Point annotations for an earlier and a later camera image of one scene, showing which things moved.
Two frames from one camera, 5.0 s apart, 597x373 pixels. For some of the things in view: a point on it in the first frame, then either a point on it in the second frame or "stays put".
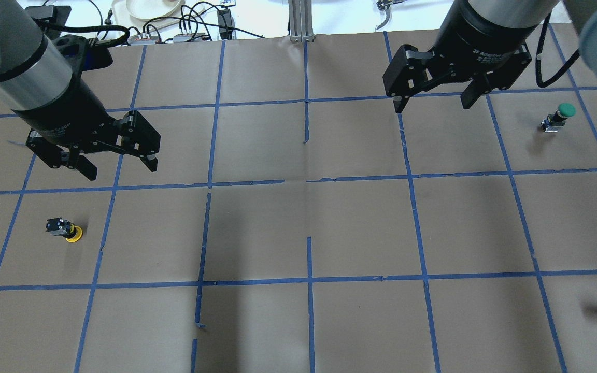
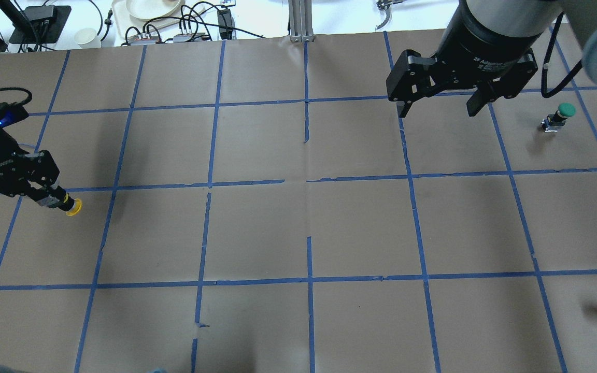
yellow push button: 60,227 → 76,209
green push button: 552,122 stays put
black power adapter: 226,24 stays put
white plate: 147,10 stays put
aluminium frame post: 300,13 stays put
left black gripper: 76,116 → 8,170
